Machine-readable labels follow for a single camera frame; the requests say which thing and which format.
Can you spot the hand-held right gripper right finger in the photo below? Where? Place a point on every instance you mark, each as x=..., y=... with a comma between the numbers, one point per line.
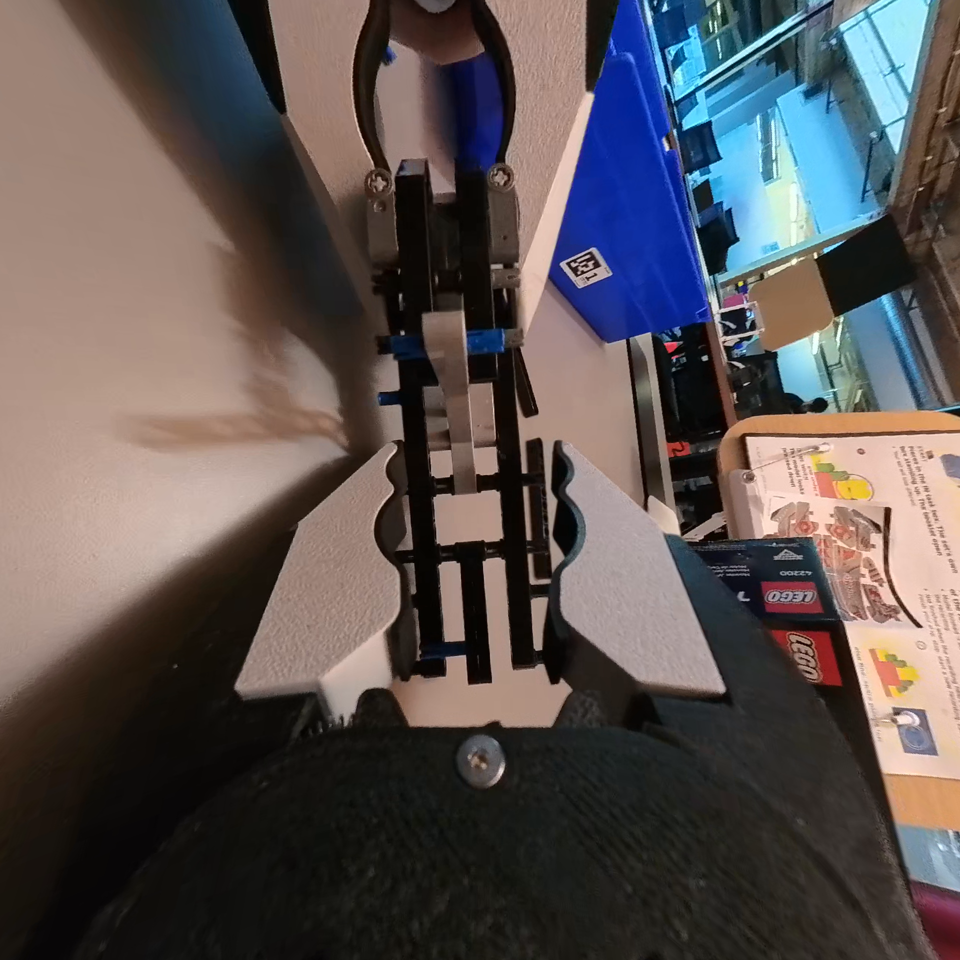
x=637, y=607

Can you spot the short black toy beam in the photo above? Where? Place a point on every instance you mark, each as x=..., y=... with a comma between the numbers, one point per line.
x=527, y=382

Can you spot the dark toy set box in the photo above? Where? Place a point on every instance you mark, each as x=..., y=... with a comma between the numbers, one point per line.
x=795, y=600

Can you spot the person's left hand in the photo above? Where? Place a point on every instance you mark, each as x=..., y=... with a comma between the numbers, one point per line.
x=442, y=34

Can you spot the beige rounded board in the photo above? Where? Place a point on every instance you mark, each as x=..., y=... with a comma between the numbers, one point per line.
x=791, y=304

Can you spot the blue storage bin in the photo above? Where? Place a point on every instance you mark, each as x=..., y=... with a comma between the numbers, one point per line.
x=630, y=187

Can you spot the black toy brick model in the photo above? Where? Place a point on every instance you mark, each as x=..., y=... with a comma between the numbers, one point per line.
x=412, y=450

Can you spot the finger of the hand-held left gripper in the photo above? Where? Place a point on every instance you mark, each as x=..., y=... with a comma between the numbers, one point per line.
x=555, y=112
x=322, y=75

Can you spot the instruction poster on clipboard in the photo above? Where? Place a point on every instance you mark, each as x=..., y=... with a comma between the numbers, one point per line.
x=922, y=802

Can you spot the maroon tumbler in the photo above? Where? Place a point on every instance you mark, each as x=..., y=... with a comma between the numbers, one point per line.
x=941, y=922

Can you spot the long black toy beam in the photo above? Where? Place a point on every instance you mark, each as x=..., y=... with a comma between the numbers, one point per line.
x=535, y=510

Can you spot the white card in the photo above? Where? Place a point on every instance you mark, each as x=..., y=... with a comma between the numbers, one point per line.
x=664, y=517

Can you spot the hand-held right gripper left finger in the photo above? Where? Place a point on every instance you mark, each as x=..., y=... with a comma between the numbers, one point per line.
x=322, y=592

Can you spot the black panel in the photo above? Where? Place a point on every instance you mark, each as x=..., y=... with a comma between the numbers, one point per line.
x=870, y=262

